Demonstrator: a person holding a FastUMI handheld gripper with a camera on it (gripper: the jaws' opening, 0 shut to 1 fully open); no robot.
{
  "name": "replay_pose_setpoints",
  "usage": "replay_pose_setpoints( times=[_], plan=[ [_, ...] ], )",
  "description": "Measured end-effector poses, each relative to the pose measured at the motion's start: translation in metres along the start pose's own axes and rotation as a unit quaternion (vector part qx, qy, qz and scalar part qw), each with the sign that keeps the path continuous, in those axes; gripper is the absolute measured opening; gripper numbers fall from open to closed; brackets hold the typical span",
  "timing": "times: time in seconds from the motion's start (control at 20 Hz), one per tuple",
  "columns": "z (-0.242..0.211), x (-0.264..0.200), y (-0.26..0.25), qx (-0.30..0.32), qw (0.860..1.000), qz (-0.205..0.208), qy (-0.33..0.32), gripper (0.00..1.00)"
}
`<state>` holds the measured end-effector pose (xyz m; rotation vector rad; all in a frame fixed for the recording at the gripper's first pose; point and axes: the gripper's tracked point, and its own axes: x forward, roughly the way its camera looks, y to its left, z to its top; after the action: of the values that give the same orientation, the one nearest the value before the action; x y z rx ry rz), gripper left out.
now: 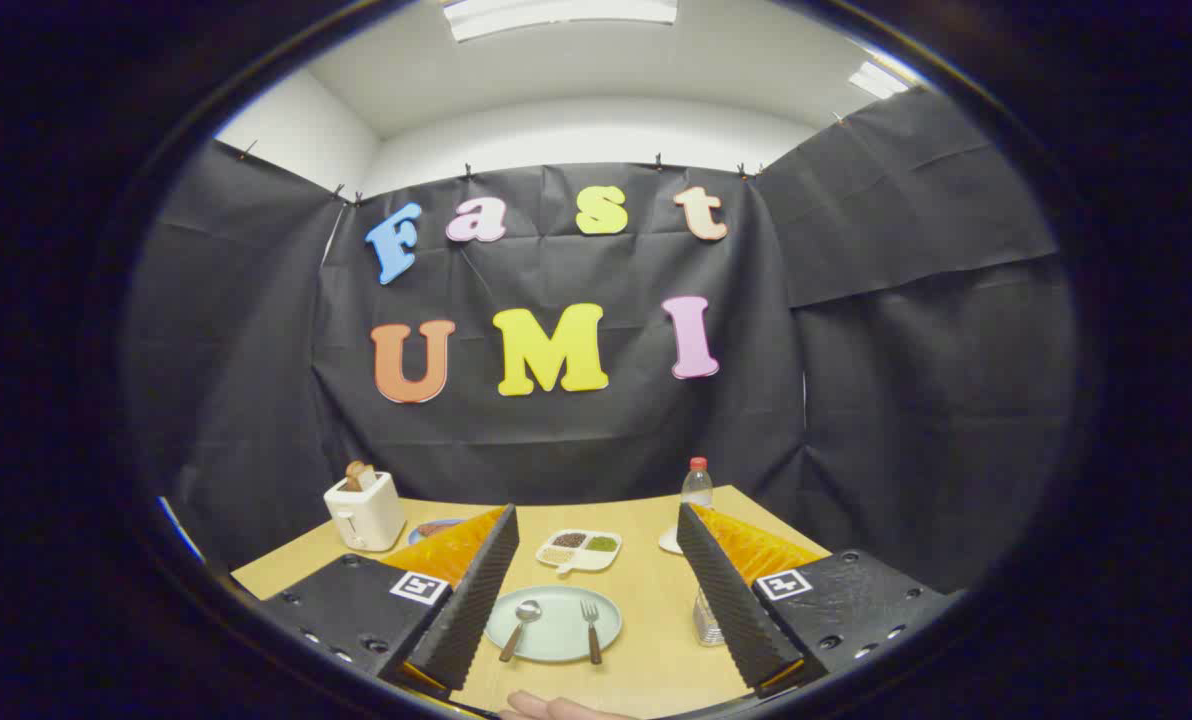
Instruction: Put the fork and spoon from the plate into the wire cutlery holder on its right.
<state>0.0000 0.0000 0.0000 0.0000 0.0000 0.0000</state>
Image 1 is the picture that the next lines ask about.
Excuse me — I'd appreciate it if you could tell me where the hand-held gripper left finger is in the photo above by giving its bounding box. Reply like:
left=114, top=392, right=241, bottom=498
left=256, top=503, right=520, bottom=701

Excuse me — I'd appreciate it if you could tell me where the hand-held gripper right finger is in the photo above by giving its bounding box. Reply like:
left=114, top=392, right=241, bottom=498
left=676, top=502, right=957, bottom=699

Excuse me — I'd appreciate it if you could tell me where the metal spoon with wooden handle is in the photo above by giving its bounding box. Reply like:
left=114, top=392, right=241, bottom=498
left=499, top=600, right=543, bottom=663

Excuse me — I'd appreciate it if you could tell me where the clear square basket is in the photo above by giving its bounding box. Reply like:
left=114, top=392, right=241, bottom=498
left=693, top=588, right=727, bottom=648

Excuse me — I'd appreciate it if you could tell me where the pale green plate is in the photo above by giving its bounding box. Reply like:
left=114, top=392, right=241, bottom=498
left=484, top=585, right=623, bottom=663

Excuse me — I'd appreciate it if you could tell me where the white divided dish with grains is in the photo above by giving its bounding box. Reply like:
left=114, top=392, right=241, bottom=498
left=536, top=529, right=623, bottom=577

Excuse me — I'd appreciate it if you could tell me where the clear bottle with red cap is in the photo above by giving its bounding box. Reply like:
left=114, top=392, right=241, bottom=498
left=681, top=457, right=714, bottom=511

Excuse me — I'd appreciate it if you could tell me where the white toaster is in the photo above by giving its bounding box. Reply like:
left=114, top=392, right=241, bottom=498
left=323, top=470, right=407, bottom=553

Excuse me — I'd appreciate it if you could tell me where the black backdrop cloth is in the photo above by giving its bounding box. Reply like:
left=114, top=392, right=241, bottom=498
left=121, top=85, right=1077, bottom=596

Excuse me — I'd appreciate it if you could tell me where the small ceiling light panel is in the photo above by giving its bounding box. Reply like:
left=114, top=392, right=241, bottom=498
left=848, top=60, right=912, bottom=101

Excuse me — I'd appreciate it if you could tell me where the long ceiling light panel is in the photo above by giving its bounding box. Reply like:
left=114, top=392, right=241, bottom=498
left=441, top=0, right=679, bottom=43

